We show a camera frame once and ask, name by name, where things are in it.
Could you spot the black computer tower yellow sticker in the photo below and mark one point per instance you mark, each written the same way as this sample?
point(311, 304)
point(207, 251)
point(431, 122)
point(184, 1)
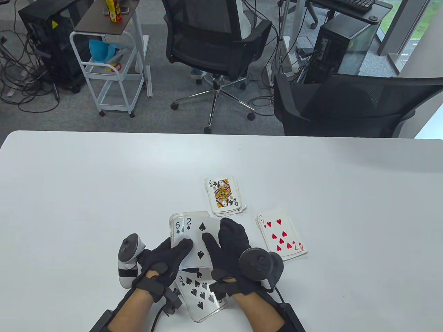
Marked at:
point(52, 52)

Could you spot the blue plastic funnel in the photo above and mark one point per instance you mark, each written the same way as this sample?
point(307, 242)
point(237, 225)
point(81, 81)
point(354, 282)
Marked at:
point(100, 52)

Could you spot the white side table brown top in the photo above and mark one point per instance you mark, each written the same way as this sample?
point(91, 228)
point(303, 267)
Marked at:
point(104, 24)

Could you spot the yellow bottle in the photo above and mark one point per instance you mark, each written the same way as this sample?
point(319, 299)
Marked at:
point(111, 10)

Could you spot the black keyboard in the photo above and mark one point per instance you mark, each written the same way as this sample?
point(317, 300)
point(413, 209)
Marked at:
point(349, 3)

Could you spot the dark grey desk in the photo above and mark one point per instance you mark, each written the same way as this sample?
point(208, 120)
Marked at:
point(379, 8)

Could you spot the white metal stand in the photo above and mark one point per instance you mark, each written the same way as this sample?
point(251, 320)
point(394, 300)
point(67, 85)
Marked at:
point(286, 48)

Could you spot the deck of playing cards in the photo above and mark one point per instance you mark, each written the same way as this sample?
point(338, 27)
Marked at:
point(187, 213)

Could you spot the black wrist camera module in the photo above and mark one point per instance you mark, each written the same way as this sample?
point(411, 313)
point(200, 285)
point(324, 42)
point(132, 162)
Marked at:
point(172, 301)
point(218, 288)

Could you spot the black chair with chrome base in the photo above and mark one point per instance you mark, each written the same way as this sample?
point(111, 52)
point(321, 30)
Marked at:
point(211, 52)

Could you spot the pile of spades cards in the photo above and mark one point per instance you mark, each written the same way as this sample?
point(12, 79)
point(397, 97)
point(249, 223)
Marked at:
point(200, 297)

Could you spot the person's right hand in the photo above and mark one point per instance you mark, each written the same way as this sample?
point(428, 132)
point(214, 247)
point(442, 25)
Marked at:
point(228, 242)

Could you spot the black forearm sensor box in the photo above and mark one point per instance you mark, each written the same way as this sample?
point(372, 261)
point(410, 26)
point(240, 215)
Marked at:
point(292, 320)
point(102, 321)

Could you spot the orange red bottle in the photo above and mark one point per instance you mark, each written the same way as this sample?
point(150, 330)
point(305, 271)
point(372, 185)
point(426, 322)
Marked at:
point(118, 14)

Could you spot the pile of hearts cards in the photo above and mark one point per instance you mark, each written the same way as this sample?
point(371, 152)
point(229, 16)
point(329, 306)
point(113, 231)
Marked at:
point(282, 231)

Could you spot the grey white handheld controller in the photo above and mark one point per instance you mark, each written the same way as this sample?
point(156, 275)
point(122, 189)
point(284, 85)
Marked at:
point(126, 249)
point(258, 264)

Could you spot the white power strip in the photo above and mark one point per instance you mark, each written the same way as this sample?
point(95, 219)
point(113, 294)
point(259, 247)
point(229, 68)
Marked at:
point(306, 58)

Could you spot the person's right forearm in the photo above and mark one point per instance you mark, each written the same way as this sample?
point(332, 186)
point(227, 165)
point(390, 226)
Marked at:
point(259, 313)

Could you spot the black chair leg with castor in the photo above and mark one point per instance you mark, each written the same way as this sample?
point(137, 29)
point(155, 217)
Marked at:
point(313, 25)

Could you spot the person's left hand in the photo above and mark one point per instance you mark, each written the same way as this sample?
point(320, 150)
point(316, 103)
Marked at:
point(157, 266)

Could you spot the pile of clubs cards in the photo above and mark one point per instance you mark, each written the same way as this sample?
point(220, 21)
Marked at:
point(225, 197)

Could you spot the person's left forearm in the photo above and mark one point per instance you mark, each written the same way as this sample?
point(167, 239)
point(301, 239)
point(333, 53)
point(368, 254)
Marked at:
point(129, 311)

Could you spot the red yellow plastic toy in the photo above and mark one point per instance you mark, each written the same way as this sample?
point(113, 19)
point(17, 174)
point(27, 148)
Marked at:
point(114, 66)

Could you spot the black mesh office chair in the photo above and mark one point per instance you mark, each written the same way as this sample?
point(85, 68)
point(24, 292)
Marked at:
point(346, 110)

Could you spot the black computer tower glass panel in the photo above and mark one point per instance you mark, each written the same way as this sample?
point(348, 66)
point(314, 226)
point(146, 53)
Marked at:
point(335, 45)

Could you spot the white rolling cart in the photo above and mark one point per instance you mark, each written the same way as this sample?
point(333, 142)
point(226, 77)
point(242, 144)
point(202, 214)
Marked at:
point(114, 76)

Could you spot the black spades playing card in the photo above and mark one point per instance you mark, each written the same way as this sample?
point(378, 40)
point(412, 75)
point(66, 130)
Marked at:
point(177, 226)
point(193, 228)

